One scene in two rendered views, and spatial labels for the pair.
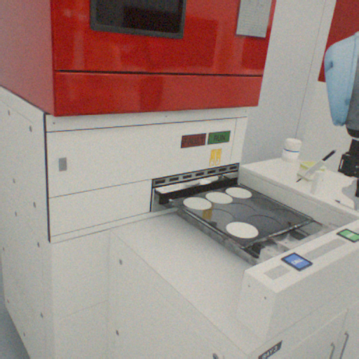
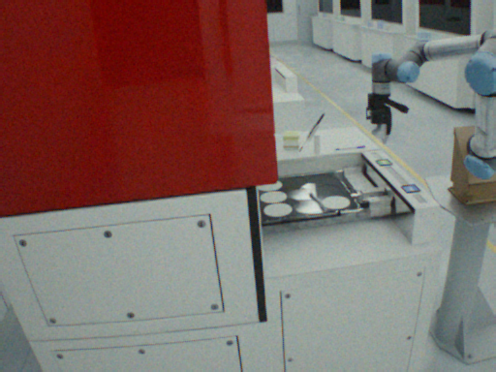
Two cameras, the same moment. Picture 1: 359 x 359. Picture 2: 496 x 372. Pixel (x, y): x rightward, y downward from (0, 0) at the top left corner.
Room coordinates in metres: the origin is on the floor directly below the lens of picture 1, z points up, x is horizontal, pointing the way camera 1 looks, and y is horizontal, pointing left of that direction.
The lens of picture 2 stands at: (0.43, 1.11, 1.64)
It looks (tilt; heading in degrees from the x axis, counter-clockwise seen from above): 24 degrees down; 307
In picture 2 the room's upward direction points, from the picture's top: 5 degrees counter-clockwise
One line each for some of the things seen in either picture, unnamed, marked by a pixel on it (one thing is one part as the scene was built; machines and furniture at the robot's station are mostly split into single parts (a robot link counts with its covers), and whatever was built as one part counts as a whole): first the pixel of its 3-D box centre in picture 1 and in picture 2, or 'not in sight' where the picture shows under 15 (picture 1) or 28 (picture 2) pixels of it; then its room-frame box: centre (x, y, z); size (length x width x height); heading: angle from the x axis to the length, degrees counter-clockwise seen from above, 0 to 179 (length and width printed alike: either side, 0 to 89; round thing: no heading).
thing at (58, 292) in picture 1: (111, 261); (173, 340); (1.49, 0.29, 0.41); 0.82 x 0.71 x 0.82; 130
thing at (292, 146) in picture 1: (291, 150); not in sight; (1.64, -0.50, 1.01); 0.07 x 0.07 x 0.10
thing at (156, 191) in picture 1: (198, 189); not in sight; (1.33, -0.08, 0.89); 0.44 x 0.02 x 0.10; 130
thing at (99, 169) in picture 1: (162, 164); (244, 193); (1.23, 0.07, 1.02); 0.82 x 0.03 x 0.40; 130
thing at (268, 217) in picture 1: (240, 210); (300, 194); (1.18, -0.23, 0.90); 0.34 x 0.34 x 0.01; 40
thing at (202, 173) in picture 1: (199, 174); not in sight; (1.34, -0.07, 0.96); 0.44 x 0.01 x 0.02; 130
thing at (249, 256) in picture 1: (225, 241); (324, 221); (1.06, -0.17, 0.84); 0.50 x 0.02 x 0.03; 40
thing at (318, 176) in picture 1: (314, 174); (313, 139); (1.26, -0.48, 1.03); 0.06 x 0.04 x 0.13; 40
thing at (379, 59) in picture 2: not in sight; (382, 67); (0.96, -0.49, 1.35); 0.09 x 0.08 x 0.11; 156
